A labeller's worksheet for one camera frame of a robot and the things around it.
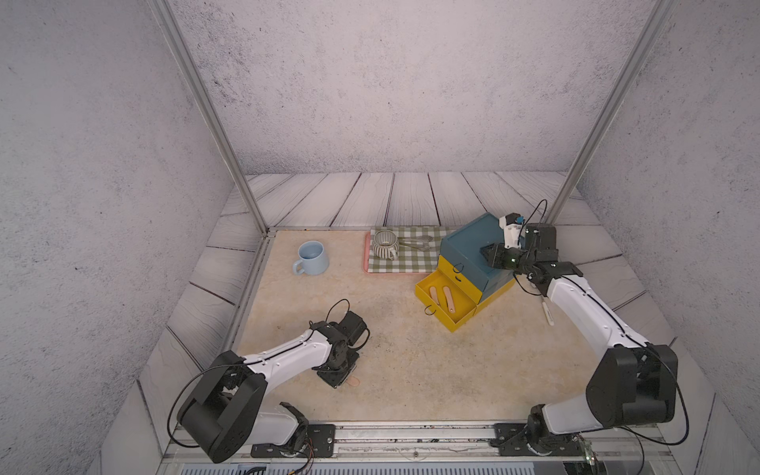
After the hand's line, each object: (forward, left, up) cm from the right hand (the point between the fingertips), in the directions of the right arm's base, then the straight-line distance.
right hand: (483, 253), depth 86 cm
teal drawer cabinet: (+1, +6, +2) cm, 6 cm away
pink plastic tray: (+16, +37, -18) cm, 44 cm away
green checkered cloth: (+14, +21, -20) cm, 32 cm away
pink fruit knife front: (-29, +37, -20) cm, 51 cm away
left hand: (-27, +36, -20) cm, 49 cm away
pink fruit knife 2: (0, +13, -20) cm, 23 cm away
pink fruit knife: (-4, +8, -20) cm, 21 cm away
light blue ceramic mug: (+9, +54, -13) cm, 56 cm away
